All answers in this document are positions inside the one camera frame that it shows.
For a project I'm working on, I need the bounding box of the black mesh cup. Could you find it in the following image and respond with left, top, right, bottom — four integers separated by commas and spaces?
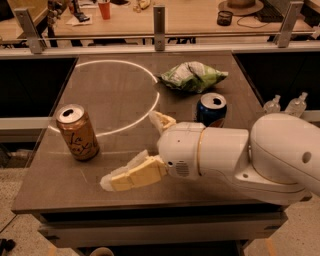
217, 11, 233, 26

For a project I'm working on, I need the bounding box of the black keyboard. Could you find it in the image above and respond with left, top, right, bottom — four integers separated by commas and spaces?
256, 0, 289, 23

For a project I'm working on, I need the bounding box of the orange LaCroix can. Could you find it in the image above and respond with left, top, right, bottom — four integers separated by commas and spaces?
56, 104, 100, 161

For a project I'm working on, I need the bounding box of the metal railing post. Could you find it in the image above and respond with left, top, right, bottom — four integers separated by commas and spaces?
153, 5, 165, 51
274, 0, 303, 48
14, 8, 45, 54

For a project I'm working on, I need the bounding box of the middle metal railing post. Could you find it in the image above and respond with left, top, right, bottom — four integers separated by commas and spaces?
153, 5, 165, 51

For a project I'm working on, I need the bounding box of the wooden background desk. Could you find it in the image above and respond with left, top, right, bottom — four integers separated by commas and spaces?
0, 0, 309, 38

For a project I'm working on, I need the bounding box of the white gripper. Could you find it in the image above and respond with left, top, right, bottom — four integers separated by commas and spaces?
100, 111, 205, 192

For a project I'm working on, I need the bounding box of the red plastic cup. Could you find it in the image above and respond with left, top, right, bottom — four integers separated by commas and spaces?
98, 0, 110, 20

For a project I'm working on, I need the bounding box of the right metal railing post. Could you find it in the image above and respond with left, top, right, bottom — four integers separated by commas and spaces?
274, 0, 303, 48

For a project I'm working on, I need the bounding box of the black cable on desk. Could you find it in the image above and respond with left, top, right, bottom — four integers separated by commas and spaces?
236, 15, 270, 29

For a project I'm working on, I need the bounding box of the blue Pepsi can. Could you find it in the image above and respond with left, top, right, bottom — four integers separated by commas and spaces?
196, 93, 227, 128

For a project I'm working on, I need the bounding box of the left metal railing post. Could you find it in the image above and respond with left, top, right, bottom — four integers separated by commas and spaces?
14, 8, 45, 54

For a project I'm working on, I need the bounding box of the table drawer front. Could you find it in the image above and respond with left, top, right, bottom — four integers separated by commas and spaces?
39, 212, 287, 248

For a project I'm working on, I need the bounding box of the tan hat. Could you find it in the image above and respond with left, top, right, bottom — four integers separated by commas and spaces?
218, 0, 264, 16

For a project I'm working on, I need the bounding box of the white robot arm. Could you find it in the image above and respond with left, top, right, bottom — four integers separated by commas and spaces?
100, 112, 320, 205

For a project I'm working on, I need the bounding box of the clear plastic bottle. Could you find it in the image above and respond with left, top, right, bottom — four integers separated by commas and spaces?
263, 95, 281, 114
285, 92, 308, 117

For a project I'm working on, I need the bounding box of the green chip bag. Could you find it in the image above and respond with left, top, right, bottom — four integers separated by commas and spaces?
158, 61, 228, 93

